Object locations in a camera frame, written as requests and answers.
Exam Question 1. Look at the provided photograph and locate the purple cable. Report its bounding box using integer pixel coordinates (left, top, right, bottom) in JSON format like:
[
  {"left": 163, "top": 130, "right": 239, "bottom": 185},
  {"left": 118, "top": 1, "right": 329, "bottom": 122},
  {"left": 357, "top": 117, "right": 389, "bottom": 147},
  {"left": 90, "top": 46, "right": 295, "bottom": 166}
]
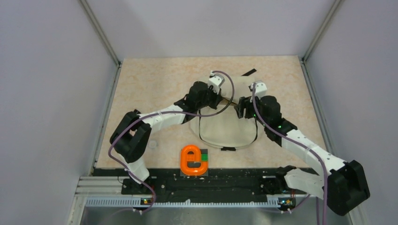
[
  {"left": 251, "top": 82, "right": 329, "bottom": 225},
  {"left": 107, "top": 70, "right": 235, "bottom": 215}
]

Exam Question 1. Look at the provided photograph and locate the cream canvas student bag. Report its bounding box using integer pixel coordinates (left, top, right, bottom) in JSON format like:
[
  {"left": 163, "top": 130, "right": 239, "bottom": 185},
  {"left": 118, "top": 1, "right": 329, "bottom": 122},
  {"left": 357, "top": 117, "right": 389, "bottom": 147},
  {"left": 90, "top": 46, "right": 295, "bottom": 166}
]
[{"left": 189, "top": 70, "right": 264, "bottom": 149}]

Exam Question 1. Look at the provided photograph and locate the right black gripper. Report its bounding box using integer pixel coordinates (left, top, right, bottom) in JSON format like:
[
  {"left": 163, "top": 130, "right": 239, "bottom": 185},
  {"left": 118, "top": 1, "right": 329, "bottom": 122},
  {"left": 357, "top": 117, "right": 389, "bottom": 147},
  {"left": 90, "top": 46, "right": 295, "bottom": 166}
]
[{"left": 234, "top": 92, "right": 269, "bottom": 127}]

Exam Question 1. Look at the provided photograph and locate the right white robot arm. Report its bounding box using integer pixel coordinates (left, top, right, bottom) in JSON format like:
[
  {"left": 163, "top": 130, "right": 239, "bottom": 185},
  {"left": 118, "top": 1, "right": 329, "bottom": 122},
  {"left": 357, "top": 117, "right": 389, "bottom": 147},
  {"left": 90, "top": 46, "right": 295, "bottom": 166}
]
[{"left": 235, "top": 96, "right": 371, "bottom": 216}]

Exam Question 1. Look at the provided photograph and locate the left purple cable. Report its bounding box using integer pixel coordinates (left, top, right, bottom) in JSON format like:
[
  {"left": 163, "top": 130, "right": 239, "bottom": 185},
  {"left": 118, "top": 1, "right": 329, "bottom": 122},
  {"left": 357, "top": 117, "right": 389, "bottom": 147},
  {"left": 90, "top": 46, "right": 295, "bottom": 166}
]
[{"left": 107, "top": 70, "right": 235, "bottom": 215}]

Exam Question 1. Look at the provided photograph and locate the orange ring toy on bricks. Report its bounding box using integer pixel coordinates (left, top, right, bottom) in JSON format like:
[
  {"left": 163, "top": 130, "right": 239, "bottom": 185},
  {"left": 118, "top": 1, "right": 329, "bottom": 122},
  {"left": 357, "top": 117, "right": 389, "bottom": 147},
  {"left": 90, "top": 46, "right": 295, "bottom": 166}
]
[{"left": 180, "top": 145, "right": 208, "bottom": 177}]

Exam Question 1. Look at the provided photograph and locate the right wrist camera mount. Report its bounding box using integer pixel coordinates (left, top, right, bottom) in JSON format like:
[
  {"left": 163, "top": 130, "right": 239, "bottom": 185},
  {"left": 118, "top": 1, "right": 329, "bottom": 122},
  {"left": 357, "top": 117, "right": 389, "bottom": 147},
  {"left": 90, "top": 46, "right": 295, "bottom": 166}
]
[{"left": 249, "top": 80, "right": 268, "bottom": 99}]

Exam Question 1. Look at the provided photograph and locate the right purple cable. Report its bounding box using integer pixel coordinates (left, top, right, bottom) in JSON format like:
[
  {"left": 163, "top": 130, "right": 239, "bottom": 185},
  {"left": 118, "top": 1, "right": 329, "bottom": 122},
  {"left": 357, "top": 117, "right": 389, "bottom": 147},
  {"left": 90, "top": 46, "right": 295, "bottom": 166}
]
[{"left": 251, "top": 82, "right": 329, "bottom": 225}]

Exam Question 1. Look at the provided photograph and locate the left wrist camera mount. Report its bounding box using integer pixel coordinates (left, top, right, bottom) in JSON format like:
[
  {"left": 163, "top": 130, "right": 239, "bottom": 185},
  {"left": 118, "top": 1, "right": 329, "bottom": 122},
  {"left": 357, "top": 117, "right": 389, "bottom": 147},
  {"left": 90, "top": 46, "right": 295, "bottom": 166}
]
[{"left": 207, "top": 71, "right": 225, "bottom": 95}]

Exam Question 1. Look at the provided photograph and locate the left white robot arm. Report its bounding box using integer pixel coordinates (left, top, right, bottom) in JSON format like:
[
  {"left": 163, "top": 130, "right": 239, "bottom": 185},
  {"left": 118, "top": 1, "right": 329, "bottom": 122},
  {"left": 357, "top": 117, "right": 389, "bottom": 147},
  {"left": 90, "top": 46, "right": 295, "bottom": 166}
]
[{"left": 110, "top": 81, "right": 222, "bottom": 194}]

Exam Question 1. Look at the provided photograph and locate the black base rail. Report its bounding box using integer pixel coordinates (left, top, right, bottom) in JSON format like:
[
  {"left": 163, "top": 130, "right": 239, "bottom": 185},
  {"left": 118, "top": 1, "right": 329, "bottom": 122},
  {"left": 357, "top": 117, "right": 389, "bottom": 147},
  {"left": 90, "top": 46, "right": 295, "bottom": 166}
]
[{"left": 121, "top": 168, "right": 303, "bottom": 204}]

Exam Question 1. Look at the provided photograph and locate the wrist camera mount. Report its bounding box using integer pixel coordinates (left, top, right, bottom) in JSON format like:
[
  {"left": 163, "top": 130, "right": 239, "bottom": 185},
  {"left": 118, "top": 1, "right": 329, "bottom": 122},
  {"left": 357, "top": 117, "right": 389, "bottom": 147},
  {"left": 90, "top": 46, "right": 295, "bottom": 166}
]
[
  {"left": 249, "top": 80, "right": 268, "bottom": 99},
  {"left": 207, "top": 71, "right": 225, "bottom": 95}
]

